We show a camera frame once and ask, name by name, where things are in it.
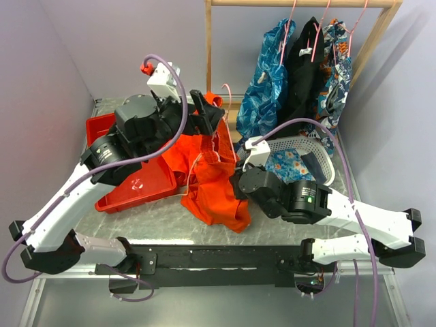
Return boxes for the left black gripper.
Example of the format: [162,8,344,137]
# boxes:
[140,89,225,159]

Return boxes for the pink hanger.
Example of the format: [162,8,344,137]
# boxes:
[311,0,331,63]
[185,84,238,196]
[341,0,369,58]
[279,0,298,65]

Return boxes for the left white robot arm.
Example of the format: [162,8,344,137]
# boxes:
[10,90,224,275]

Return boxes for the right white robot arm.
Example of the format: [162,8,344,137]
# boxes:
[230,163,426,272]

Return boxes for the floral shorts in basket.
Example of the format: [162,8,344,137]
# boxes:
[265,149,315,183]

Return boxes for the blue patterned shorts hanging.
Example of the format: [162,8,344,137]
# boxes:
[234,18,296,150]

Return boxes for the black shorts hanging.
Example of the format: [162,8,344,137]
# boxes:
[277,17,315,125]

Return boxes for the orange blue patterned shorts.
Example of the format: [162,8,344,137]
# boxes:
[299,18,352,136]

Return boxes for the wooden clothes rack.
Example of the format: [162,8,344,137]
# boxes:
[203,0,404,151]

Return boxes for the dark blue cloth in basket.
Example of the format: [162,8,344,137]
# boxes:
[300,152,326,184]

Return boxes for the white plastic basket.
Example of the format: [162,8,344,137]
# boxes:
[236,136,336,187]

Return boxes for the red plastic tray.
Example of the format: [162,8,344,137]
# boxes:
[84,113,178,215]

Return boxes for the black base bar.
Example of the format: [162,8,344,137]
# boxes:
[94,243,337,294]

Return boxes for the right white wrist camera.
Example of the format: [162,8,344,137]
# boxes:
[243,136,270,172]

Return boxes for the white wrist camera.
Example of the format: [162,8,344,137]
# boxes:
[140,61,179,101]
[243,136,270,172]

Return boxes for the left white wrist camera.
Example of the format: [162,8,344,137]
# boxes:
[140,61,179,101]

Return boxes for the aluminium rail frame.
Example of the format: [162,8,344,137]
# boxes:
[18,98,409,327]

